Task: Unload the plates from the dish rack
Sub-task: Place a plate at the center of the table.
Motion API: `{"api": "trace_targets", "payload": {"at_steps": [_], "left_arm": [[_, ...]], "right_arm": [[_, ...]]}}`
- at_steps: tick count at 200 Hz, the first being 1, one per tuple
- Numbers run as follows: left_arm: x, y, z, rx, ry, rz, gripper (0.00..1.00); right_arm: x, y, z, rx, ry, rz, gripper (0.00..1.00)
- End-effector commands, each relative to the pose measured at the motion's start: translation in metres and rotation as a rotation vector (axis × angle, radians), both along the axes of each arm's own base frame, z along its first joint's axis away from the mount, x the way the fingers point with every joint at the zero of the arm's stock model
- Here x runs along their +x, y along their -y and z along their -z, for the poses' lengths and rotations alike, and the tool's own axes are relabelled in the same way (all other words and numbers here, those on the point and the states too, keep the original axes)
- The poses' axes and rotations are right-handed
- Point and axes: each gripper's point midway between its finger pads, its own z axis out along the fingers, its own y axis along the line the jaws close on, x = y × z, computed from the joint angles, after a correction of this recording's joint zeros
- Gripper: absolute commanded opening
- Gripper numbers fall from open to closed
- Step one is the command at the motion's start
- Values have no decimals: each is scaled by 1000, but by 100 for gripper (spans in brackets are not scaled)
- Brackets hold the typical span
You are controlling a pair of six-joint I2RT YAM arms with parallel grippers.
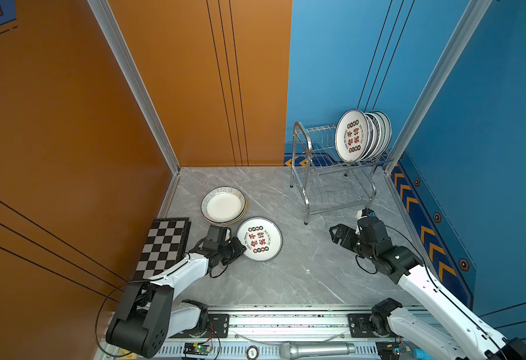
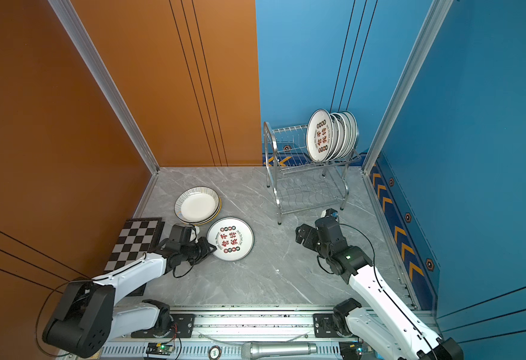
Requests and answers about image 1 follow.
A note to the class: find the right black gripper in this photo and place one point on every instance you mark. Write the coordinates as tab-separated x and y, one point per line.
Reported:
349	233

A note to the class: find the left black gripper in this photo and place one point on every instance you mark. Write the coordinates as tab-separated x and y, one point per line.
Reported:
239	249

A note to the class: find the white red patterned plate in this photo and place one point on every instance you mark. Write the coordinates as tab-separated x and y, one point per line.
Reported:
261	237

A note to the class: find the white deep plate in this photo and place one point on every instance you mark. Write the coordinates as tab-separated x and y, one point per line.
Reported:
223	205

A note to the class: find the silver wire dish rack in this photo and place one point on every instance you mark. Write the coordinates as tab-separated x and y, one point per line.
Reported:
324	181

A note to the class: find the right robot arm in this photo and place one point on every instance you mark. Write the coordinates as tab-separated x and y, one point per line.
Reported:
464	334

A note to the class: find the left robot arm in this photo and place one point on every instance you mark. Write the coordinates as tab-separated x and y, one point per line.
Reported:
147	315

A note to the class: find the black white chessboard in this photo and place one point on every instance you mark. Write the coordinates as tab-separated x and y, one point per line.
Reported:
164	247

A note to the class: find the round black white sticker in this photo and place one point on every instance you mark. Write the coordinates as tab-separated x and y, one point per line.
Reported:
252	353

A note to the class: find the green rimmed text plate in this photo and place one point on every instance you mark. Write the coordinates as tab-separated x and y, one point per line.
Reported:
377	134

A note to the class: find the green circuit board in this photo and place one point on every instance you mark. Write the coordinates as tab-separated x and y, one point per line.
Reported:
197	350

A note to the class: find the light blue cylinder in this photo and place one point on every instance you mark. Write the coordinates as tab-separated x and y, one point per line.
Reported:
420	354

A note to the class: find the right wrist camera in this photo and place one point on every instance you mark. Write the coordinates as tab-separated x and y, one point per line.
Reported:
365	213

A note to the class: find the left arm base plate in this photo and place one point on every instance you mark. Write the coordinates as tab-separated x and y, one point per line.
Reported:
219	323

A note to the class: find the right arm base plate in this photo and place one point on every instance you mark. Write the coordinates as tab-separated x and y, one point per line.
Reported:
357	325

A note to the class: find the aluminium rail frame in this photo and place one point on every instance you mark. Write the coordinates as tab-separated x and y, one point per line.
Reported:
269	327

